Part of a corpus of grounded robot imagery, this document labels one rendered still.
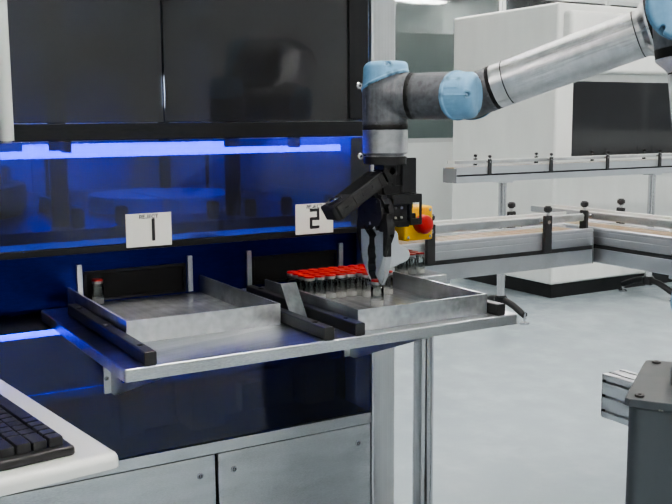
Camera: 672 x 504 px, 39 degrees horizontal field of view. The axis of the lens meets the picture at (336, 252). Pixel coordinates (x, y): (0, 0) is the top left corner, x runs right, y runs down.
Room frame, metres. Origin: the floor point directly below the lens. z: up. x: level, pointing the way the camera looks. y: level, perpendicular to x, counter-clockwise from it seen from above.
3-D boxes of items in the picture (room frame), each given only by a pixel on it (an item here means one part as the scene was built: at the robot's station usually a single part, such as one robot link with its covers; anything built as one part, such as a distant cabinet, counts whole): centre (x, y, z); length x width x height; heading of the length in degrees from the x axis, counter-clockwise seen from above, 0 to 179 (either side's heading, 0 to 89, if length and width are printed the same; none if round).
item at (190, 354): (1.62, 0.11, 0.87); 0.70 x 0.48 x 0.02; 120
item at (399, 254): (1.54, -0.10, 0.99); 0.06 x 0.03 x 0.09; 120
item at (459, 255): (2.27, -0.33, 0.92); 0.69 x 0.16 x 0.16; 120
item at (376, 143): (1.56, -0.08, 1.17); 0.08 x 0.08 x 0.05
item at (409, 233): (2.00, -0.16, 1.00); 0.08 x 0.07 x 0.07; 30
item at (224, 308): (1.60, 0.29, 0.90); 0.34 x 0.26 x 0.04; 30
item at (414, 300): (1.67, -0.06, 0.90); 0.34 x 0.26 x 0.04; 30
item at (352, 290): (1.75, -0.02, 0.90); 0.18 x 0.02 x 0.05; 120
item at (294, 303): (1.52, 0.05, 0.91); 0.14 x 0.03 x 0.06; 31
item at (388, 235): (1.53, -0.08, 1.03); 0.05 x 0.02 x 0.09; 30
